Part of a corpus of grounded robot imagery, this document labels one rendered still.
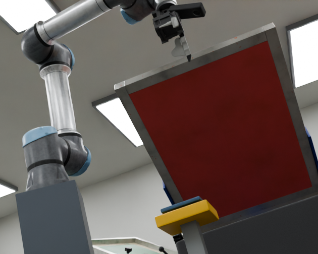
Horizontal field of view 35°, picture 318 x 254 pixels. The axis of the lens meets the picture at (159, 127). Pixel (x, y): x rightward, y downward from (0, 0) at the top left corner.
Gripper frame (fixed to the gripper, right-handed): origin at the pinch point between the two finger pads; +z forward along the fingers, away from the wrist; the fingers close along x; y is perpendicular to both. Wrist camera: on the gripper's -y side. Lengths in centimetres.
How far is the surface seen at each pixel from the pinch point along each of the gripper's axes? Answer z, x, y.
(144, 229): -207, -434, 152
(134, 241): -71, -222, 98
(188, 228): 60, -1, 12
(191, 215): 60, 3, 10
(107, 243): -64, -201, 111
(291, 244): 58, -30, -9
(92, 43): -199, -135, 80
